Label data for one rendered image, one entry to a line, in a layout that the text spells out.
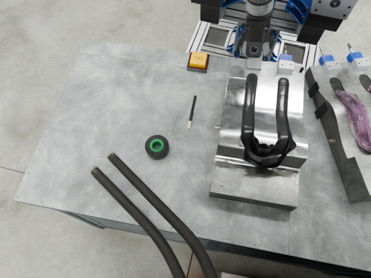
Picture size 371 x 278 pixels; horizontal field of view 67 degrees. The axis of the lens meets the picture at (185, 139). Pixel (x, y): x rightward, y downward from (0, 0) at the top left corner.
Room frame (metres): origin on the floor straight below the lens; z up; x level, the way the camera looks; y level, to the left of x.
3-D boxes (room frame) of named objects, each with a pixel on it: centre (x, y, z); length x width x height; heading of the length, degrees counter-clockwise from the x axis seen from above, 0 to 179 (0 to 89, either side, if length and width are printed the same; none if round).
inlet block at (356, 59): (0.69, -0.65, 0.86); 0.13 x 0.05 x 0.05; 3
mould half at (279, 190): (0.42, -0.25, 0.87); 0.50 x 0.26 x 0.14; 166
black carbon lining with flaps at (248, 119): (0.43, -0.27, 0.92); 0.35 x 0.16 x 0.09; 166
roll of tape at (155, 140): (0.38, 0.10, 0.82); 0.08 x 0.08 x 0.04
